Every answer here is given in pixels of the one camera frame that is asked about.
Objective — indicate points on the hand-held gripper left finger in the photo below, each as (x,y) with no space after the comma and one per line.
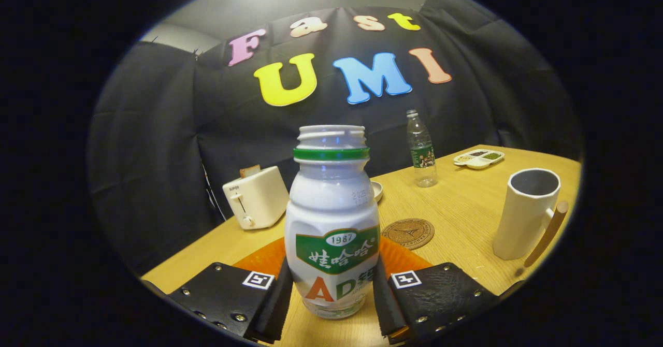
(277,305)

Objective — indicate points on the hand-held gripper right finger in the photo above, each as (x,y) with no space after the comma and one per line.
(386,305)

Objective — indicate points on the round cork coaster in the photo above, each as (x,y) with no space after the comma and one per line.
(409,233)

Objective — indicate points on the white juice bottle green label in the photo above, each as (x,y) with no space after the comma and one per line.
(331,207)

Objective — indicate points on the clear plastic water bottle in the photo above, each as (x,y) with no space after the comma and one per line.
(422,155)

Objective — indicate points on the cream toaster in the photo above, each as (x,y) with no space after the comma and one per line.
(259,197)

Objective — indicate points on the round grey plate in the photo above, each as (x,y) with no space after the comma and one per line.
(377,191)

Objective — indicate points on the wooden table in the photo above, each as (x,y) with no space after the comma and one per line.
(461,207)

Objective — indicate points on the toast bread slice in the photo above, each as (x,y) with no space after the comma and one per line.
(250,171)

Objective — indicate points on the white divided bean dish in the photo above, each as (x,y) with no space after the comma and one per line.
(479,162)

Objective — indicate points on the black backdrop cloth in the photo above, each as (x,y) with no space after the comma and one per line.
(155,155)

